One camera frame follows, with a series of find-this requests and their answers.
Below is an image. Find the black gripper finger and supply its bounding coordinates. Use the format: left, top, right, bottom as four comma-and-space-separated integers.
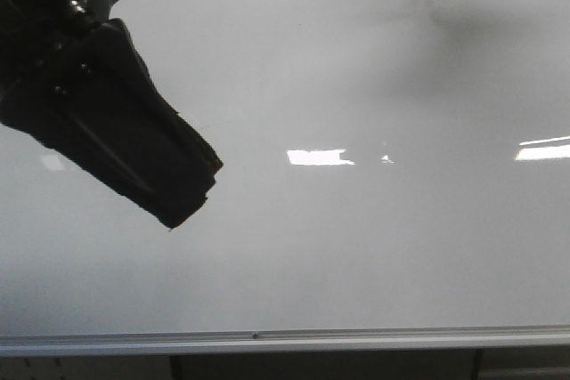
1, 19, 223, 229

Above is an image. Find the white whiteboard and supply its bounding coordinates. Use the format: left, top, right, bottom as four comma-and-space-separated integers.
1, 0, 569, 338

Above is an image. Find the dark cabinet under whiteboard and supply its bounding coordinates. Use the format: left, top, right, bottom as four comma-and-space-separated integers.
1, 346, 569, 379

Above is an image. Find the aluminium whiteboard tray rail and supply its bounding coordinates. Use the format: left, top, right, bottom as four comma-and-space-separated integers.
1, 325, 569, 358

